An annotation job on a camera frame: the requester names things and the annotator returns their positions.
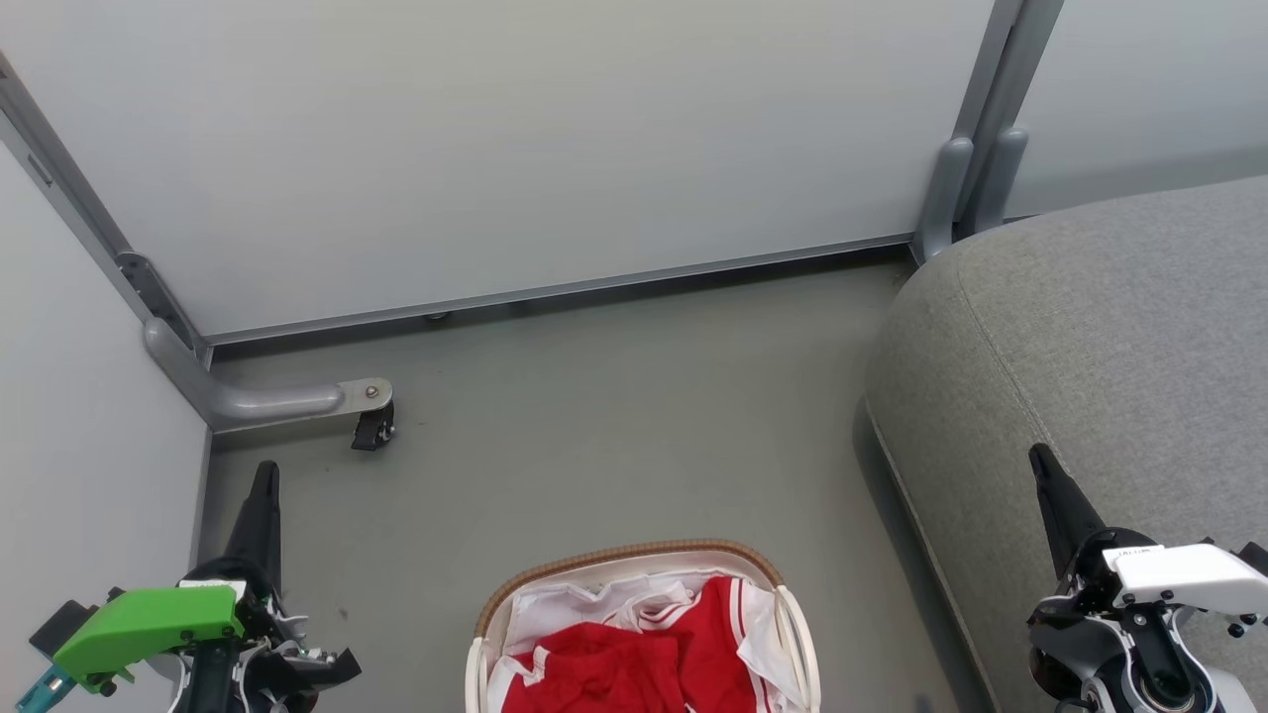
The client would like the black caster wheel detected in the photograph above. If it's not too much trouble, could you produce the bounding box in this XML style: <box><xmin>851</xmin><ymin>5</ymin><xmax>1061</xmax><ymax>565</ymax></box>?
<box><xmin>351</xmin><ymin>401</ymin><xmax>397</xmax><ymax>453</ymax></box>

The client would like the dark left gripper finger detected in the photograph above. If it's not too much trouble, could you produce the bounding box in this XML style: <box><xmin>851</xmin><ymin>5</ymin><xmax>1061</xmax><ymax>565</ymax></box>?
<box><xmin>226</xmin><ymin>460</ymin><xmax>284</xmax><ymax>595</ymax></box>

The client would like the short grey partition foot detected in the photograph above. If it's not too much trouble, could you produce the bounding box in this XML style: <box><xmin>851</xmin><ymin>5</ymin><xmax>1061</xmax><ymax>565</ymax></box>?
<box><xmin>966</xmin><ymin>127</ymin><xmax>1029</xmax><ymax>237</ymax></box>
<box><xmin>913</xmin><ymin>137</ymin><xmax>977</xmax><ymax>264</ymax></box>

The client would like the grey fabric sofa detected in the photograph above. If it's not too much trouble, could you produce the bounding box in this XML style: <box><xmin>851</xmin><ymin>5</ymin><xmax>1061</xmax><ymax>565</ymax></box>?
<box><xmin>864</xmin><ymin>176</ymin><xmax>1268</xmax><ymax>713</ymax></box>

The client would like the red white basketball jersey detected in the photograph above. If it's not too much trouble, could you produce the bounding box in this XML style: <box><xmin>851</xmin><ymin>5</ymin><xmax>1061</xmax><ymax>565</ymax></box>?
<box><xmin>490</xmin><ymin>574</ymin><xmax>808</xmax><ymax>713</ymax></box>

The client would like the tall grey partition post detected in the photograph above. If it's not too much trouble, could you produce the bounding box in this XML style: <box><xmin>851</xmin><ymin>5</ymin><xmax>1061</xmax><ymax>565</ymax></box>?
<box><xmin>953</xmin><ymin>0</ymin><xmax>1066</xmax><ymax>239</ymax></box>

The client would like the long grey partition foot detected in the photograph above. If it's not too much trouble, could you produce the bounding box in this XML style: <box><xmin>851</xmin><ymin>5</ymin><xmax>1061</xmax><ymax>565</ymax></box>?
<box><xmin>144</xmin><ymin>317</ymin><xmax>394</xmax><ymax>434</ymax></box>

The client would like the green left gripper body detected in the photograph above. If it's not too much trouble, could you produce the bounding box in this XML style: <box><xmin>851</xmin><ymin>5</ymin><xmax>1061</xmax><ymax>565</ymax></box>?
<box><xmin>52</xmin><ymin>557</ymin><xmax>298</xmax><ymax>692</ymax></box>

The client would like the white basket liner cloth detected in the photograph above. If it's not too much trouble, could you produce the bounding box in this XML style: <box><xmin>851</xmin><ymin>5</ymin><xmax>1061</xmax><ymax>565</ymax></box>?
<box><xmin>495</xmin><ymin>574</ymin><xmax>635</xmax><ymax>660</ymax></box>

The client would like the slanted grey partition frame post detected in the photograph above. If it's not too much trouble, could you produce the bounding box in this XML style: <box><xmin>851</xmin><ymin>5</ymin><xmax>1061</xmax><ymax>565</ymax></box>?
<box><xmin>0</xmin><ymin>54</ymin><xmax>214</xmax><ymax>369</ymax></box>

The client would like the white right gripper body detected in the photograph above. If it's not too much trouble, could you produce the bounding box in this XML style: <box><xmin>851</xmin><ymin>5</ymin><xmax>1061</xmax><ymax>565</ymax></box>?
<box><xmin>1055</xmin><ymin>528</ymin><xmax>1268</xmax><ymax>617</ymax></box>

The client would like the white basket with brown rim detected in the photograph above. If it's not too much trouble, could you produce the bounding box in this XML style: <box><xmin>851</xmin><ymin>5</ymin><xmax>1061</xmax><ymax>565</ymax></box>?
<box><xmin>466</xmin><ymin>539</ymin><xmax>821</xmax><ymax>713</ymax></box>

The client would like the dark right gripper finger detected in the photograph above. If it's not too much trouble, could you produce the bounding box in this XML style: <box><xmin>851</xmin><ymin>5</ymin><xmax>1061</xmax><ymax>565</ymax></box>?
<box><xmin>1028</xmin><ymin>443</ymin><xmax>1107</xmax><ymax>581</ymax></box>

